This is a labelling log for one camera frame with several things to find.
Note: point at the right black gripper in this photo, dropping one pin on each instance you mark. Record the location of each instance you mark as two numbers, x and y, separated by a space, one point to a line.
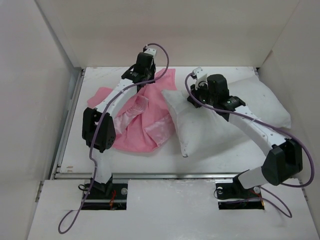
194 92

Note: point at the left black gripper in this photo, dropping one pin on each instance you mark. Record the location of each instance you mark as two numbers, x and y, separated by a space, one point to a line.
153 68

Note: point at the pink pillowcase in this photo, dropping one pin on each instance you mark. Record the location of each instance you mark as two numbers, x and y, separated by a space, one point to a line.
144 123

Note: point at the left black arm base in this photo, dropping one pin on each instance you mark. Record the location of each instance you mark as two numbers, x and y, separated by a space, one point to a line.
105 192

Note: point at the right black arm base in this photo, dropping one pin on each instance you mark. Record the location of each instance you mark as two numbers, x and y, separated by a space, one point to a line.
230 190

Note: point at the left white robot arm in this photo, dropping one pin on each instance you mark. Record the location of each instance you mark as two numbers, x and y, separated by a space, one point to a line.
98 128

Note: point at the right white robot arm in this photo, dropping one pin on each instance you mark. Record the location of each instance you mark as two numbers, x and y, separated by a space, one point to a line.
283 153

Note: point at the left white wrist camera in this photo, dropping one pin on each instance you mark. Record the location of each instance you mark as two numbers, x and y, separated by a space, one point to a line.
150 51

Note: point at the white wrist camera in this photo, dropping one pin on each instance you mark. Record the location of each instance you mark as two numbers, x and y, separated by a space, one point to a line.
200 76
150 51

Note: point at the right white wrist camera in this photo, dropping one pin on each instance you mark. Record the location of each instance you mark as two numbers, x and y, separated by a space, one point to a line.
200 76

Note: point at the front aluminium rail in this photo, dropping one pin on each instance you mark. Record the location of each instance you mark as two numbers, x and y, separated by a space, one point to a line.
139 176

